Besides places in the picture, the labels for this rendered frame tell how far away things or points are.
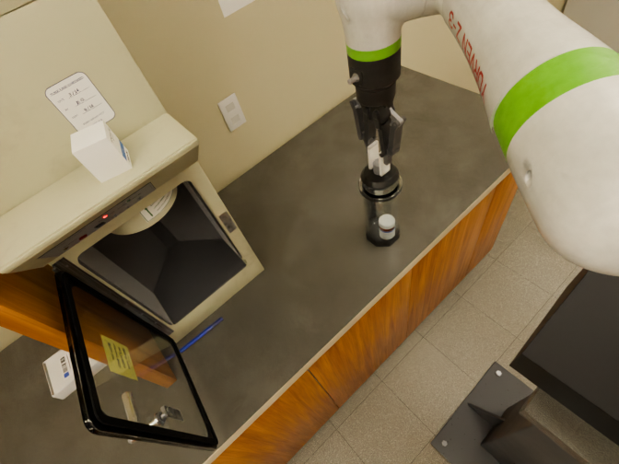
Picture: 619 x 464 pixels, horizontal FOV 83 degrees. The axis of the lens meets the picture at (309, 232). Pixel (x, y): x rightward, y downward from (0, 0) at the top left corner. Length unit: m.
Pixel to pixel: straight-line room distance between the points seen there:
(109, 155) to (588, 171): 0.55
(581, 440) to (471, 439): 0.93
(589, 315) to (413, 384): 1.16
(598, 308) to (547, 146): 0.53
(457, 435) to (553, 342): 1.06
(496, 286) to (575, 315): 1.29
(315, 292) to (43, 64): 0.75
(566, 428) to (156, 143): 0.94
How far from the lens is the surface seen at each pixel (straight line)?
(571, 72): 0.38
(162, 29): 1.12
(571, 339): 0.84
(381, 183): 0.84
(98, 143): 0.57
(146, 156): 0.60
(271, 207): 1.21
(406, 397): 1.85
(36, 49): 0.62
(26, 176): 0.67
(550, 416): 0.95
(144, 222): 0.79
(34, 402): 1.31
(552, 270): 2.24
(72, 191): 0.64
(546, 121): 0.35
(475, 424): 1.86
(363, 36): 0.62
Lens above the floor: 1.82
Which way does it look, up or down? 53 degrees down
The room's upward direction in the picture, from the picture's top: 19 degrees counter-clockwise
